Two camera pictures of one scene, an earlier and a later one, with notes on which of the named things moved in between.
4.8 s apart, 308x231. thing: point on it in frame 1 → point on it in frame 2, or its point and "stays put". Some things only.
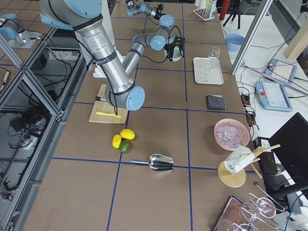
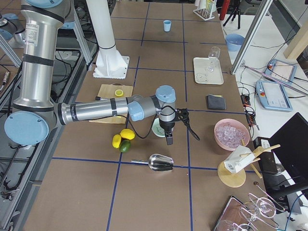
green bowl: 176,56 → 157,129
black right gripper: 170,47 → 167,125
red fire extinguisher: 224,9 stays put
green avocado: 125,146 stays put
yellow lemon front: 127,134 stays put
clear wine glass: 214,54 stays put
